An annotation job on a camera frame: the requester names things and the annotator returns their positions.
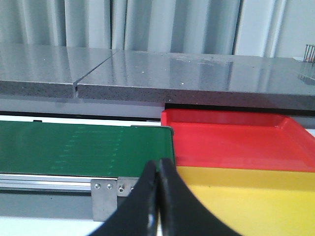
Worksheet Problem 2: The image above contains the dark wire rack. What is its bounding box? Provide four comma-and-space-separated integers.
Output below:
303, 44, 315, 63

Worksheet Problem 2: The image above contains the aluminium conveyor frame rail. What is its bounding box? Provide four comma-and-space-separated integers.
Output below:
0, 173, 140, 193

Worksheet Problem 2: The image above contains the white pleated curtain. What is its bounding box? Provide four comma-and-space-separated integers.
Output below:
0, 0, 315, 58

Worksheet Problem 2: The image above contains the green conveyor belt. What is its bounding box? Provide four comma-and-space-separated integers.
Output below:
0, 121, 174, 177

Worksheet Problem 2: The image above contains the red plastic tray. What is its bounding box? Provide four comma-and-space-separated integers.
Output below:
161, 109, 315, 172

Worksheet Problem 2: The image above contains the steel conveyor support bracket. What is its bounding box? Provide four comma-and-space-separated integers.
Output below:
91, 179, 117, 222

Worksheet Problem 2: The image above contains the yellow plastic tray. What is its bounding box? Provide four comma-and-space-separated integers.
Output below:
177, 166, 315, 236

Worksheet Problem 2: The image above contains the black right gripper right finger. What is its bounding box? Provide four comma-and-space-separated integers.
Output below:
158, 158, 239, 236

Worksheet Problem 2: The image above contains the grey granite counter slab left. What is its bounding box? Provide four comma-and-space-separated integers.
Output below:
0, 43, 116, 98

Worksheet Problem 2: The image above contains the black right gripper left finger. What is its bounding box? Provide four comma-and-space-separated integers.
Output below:
90, 161, 158, 236

